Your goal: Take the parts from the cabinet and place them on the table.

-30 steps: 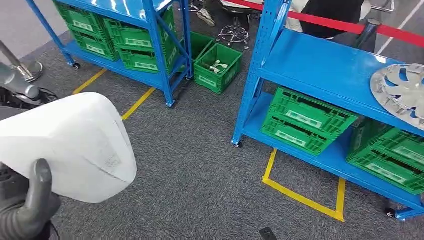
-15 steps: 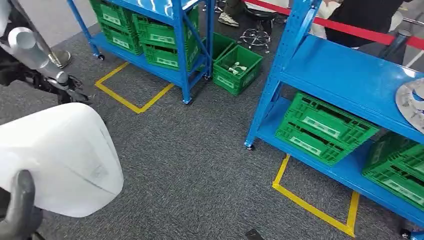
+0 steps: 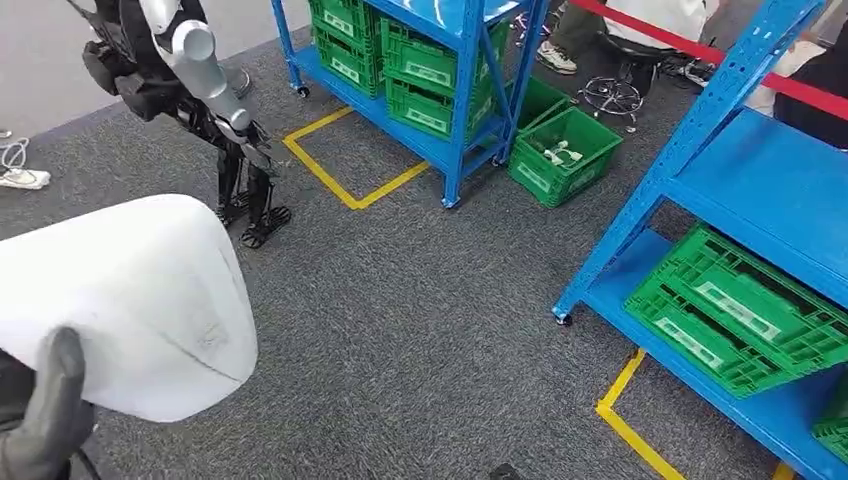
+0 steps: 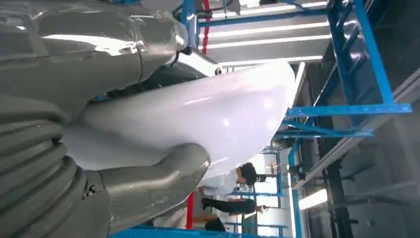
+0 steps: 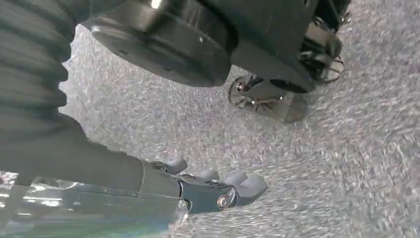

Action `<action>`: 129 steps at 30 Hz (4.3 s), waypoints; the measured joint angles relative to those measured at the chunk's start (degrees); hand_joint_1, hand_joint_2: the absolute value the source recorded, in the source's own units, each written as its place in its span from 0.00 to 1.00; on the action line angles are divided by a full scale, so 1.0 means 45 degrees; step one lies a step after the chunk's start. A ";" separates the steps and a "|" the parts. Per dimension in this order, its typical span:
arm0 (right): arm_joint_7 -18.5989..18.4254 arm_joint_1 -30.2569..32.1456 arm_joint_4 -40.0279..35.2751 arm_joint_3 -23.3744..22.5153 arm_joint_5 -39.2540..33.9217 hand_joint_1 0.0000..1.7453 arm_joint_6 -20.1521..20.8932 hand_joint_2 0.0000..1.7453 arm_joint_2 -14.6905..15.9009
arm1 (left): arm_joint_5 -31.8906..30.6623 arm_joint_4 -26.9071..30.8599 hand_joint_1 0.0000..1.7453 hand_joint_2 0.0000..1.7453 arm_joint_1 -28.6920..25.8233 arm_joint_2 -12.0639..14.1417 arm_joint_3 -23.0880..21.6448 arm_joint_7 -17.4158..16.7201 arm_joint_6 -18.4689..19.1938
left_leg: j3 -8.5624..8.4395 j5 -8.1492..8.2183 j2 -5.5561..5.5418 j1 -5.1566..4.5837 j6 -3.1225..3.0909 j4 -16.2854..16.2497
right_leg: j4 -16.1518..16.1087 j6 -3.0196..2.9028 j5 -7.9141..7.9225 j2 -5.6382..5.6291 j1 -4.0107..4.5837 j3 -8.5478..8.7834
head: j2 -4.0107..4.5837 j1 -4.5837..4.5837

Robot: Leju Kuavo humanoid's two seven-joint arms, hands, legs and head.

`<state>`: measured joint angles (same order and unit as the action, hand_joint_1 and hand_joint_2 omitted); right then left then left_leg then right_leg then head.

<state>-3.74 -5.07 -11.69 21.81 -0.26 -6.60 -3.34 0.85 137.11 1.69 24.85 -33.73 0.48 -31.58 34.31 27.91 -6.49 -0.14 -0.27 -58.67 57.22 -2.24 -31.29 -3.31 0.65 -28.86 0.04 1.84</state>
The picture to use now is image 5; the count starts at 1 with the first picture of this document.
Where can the black robot right leg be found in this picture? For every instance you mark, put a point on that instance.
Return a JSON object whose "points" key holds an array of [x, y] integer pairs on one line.
{"points": [[183, 42]]}

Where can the robot right arm ribbed sleeve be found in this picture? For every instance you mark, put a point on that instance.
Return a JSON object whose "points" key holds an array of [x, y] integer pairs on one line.
{"points": [[29, 59]]}

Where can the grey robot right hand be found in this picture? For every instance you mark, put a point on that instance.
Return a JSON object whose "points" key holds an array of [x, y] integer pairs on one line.
{"points": [[98, 177]]}

